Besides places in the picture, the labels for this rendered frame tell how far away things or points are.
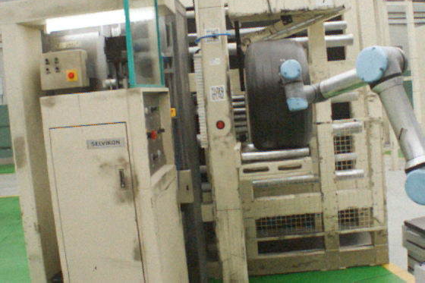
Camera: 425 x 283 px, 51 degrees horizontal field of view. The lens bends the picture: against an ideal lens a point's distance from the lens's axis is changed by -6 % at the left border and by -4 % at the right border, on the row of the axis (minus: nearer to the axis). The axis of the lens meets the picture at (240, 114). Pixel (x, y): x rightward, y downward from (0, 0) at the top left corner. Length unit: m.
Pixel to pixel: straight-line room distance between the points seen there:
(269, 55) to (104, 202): 1.01
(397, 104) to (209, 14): 1.19
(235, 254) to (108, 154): 1.02
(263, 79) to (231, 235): 0.84
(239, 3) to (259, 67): 0.58
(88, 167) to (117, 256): 0.36
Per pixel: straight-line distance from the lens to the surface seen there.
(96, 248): 1.84
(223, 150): 2.34
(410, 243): 1.80
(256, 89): 2.12
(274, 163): 2.25
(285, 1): 2.63
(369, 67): 1.50
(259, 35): 2.73
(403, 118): 1.49
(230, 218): 2.41
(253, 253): 3.08
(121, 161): 1.73
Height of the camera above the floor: 1.22
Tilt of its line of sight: 3 degrees down
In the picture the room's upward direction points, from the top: 5 degrees counter-clockwise
